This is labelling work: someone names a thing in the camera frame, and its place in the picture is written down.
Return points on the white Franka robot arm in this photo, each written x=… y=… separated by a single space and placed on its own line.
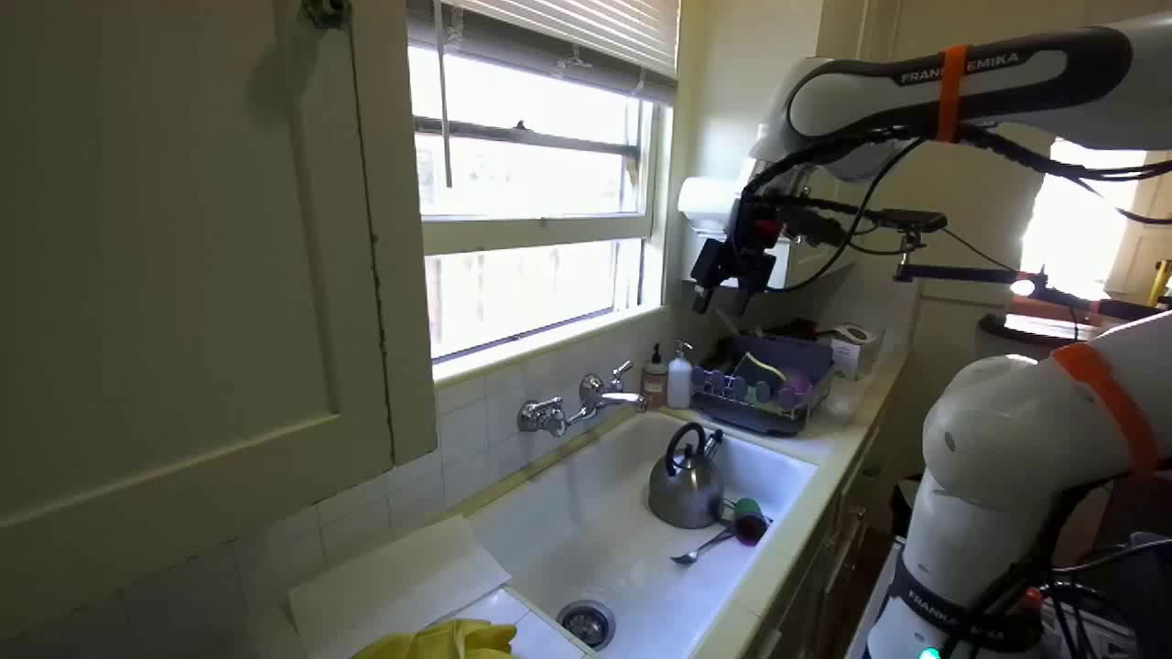
x=1012 y=452

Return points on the cream base cabinet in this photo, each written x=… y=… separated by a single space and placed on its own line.
x=828 y=550

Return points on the white plastic bottle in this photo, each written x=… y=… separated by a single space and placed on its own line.
x=679 y=382

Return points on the metal sink drain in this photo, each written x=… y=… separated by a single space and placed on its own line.
x=586 y=624

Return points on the green hook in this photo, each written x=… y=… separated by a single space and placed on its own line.
x=325 y=13

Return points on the white mug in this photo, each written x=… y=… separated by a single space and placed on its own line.
x=853 y=354

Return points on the cream window blinds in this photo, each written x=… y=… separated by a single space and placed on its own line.
x=573 y=24

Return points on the white porcelain sink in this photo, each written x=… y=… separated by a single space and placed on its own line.
x=600 y=537

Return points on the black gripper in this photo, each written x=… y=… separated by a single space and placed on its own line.
x=737 y=263

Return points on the orange dish soap bottle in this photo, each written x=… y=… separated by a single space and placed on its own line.
x=652 y=382

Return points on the cluttered wooden desk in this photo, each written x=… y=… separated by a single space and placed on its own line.
x=1076 y=321

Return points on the dark dish rack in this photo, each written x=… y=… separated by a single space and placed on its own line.
x=765 y=385

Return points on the cream cabinet door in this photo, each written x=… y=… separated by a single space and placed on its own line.
x=185 y=270

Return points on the blind tilt wand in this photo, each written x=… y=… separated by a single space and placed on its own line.
x=444 y=113

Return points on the green purple plastic cup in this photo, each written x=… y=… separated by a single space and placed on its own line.
x=746 y=522

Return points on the white framed window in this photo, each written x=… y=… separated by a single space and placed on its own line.
x=538 y=231

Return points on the chrome faucet valve body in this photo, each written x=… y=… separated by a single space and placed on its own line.
x=592 y=393

